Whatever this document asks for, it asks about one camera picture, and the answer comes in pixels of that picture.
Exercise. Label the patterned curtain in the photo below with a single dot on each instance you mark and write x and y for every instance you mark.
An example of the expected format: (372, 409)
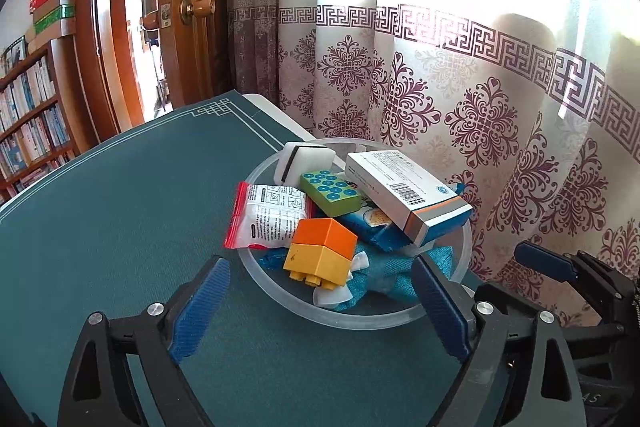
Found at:
(450, 107)

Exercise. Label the wooden bookshelf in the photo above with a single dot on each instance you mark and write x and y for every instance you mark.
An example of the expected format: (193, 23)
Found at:
(62, 72)

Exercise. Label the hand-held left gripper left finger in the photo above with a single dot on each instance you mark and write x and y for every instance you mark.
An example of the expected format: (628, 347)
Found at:
(200, 307)

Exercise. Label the blue towel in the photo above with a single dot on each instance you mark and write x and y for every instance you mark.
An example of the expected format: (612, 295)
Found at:
(395, 272)

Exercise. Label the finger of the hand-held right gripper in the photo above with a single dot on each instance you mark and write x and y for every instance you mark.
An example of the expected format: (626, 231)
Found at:
(545, 259)
(595, 331)

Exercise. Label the blue snack packet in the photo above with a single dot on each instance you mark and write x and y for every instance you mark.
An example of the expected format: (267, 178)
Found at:
(372, 227)

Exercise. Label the clear plastic bowl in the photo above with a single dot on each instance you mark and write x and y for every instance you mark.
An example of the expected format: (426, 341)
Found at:
(280, 292)

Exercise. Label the white square case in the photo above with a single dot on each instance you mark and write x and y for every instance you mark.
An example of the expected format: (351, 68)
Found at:
(310, 159)

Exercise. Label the orange yellow toy brick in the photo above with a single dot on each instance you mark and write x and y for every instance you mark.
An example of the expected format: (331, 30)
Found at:
(320, 247)

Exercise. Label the white medicine box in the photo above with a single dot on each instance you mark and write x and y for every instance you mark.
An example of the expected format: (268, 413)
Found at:
(395, 182)

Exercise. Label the green dotted block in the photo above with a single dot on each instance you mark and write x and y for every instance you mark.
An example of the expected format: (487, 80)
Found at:
(330, 194)

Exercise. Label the wooden door knob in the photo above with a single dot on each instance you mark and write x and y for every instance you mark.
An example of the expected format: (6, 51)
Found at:
(152, 19)
(197, 9)

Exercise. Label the wooden door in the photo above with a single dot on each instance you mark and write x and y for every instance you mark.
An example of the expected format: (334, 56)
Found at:
(200, 57)

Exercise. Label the rows of books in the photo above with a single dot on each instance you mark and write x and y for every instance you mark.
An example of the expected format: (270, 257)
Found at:
(30, 107)

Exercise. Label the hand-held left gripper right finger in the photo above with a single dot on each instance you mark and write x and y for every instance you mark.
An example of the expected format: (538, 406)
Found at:
(440, 307)

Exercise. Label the red white packet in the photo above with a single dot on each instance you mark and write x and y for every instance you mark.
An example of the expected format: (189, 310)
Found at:
(265, 217)

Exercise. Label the film strip photo frame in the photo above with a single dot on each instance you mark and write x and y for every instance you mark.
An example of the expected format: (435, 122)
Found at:
(14, 51)

